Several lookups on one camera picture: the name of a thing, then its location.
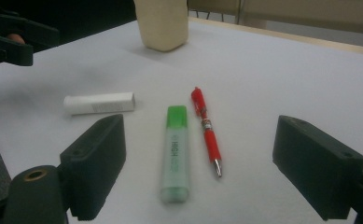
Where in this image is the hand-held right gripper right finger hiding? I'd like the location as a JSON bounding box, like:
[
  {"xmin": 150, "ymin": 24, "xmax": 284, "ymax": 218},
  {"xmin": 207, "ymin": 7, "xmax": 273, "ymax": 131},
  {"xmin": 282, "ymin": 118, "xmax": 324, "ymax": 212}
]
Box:
[{"xmin": 272, "ymin": 115, "xmax": 363, "ymax": 222}]

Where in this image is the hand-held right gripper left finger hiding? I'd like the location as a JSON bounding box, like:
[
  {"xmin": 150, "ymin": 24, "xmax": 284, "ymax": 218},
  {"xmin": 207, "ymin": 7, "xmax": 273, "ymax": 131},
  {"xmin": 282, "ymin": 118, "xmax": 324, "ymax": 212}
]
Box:
[{"xmin": 59, "ymin": 113, "xmax": 127, "ymax": 222}]

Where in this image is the white rectangular eraser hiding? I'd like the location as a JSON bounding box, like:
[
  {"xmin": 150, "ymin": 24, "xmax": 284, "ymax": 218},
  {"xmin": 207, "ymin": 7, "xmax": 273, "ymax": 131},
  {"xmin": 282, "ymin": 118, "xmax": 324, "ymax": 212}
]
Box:
[{"xmin": 63, "ymin": 91, "xmax": 136, "ymax": 116}]

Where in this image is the small green block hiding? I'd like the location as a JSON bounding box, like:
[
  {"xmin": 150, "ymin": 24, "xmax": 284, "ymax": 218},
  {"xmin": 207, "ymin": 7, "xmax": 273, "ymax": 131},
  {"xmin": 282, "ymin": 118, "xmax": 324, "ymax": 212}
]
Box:
[{"xmin": 160, "ymin": 105, "xmax": 191, "ymax": 204}]

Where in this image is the red pen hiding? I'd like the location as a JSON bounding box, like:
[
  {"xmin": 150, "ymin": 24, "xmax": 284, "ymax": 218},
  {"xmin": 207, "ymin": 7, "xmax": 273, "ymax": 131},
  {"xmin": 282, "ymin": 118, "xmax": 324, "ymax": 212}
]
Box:
[{"xmin": 190, "ymin": 86, "xmax": 224, "ymax": 179}]

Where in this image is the beige square pen holder cup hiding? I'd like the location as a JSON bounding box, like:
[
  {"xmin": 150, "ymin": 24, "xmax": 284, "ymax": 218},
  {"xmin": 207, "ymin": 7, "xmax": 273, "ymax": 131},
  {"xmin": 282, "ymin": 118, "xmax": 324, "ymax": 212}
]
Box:
[{"xmin": 133, "ymin": 0, "xmax": 189, "ymax": 53}]

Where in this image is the black curtain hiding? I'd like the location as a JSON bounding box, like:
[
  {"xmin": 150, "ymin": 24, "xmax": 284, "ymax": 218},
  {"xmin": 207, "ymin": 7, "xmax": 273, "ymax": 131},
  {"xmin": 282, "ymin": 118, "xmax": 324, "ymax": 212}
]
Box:
[{"xmin": 0, "ymin": 0, "xmax": 138, "ymax": 52}]

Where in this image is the light wooden table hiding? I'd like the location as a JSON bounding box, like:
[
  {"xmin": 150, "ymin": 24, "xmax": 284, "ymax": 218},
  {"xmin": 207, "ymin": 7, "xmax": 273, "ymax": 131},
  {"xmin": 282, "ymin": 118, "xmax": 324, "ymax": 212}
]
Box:
[{"xmin": 188, "ymin": 17, "xmax": 363, "ymax": 58}]

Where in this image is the light wooden shelf unit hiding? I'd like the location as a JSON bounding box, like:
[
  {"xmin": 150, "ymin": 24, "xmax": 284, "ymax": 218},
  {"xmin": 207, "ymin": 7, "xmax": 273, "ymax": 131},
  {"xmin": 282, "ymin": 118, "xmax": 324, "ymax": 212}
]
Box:
[{"xmin": 187, "ymin": 0, "xmax": 363, "ymax": 35}]

